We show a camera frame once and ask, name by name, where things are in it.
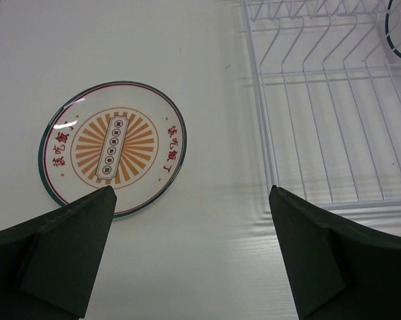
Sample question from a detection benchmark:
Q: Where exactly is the sunburst pattern plate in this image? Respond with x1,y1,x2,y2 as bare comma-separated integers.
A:
37,81,187,217

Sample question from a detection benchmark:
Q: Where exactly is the white wire dish rack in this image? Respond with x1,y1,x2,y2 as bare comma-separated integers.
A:
241,1,401,210

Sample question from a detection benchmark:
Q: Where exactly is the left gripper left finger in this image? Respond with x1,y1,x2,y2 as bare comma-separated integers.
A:
0,186,117,317

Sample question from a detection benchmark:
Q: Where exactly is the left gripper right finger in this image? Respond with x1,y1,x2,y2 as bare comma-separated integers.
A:
269,186,401,319

